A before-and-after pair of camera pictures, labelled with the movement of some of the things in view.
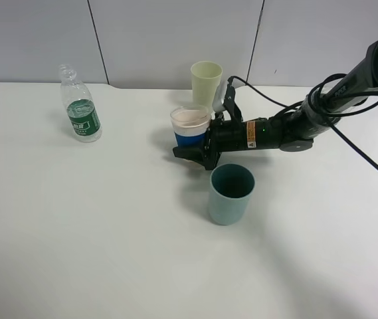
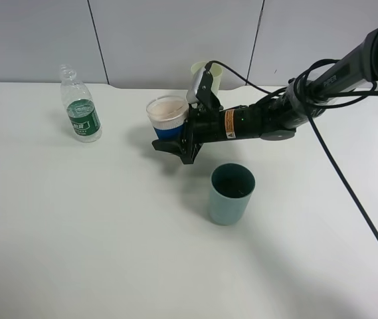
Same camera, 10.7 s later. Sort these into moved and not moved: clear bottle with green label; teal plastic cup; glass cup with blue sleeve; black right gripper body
Moved: glass cup with blue sleeve; black right gripper body
Not moved: clear bottle with green label; teal plastic cup
